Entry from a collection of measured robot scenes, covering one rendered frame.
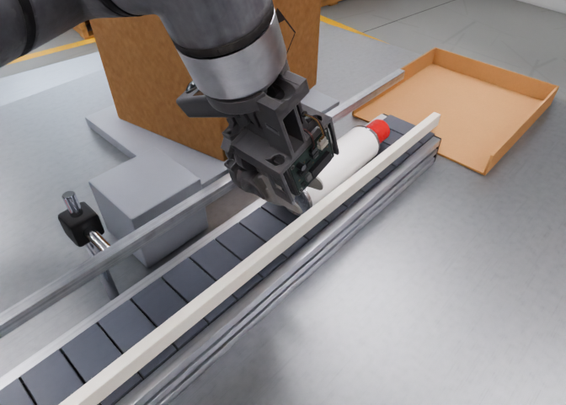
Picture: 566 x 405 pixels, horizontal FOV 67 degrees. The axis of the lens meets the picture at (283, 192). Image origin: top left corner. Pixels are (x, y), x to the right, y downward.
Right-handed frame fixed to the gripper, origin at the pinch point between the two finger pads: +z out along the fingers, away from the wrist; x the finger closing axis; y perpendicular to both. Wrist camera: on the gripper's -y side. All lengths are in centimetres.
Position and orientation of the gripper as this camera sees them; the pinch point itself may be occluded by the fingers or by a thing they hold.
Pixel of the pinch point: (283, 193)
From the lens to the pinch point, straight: 51.0
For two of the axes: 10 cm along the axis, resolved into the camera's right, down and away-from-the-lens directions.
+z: 2.4, 5.3, 8.1
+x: 6.4, -7.1, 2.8
